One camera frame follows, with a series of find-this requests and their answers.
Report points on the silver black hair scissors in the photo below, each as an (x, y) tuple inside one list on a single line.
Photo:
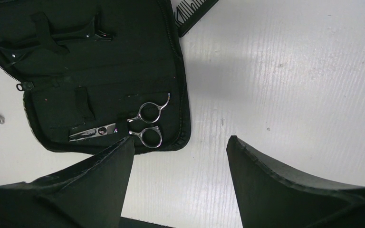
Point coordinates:
[(143, 126)]

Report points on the black zip tool case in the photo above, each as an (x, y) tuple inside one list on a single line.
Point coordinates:
[(99, 81)]

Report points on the black comb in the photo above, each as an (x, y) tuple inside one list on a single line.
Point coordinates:
[(187, 13)]

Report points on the black hair clip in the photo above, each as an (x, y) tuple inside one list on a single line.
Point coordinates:
[(53, 41)]

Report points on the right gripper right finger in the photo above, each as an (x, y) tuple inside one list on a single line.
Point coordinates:
[(272, 194)]

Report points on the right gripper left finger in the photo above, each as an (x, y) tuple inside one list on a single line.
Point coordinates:
[(88, 194)]

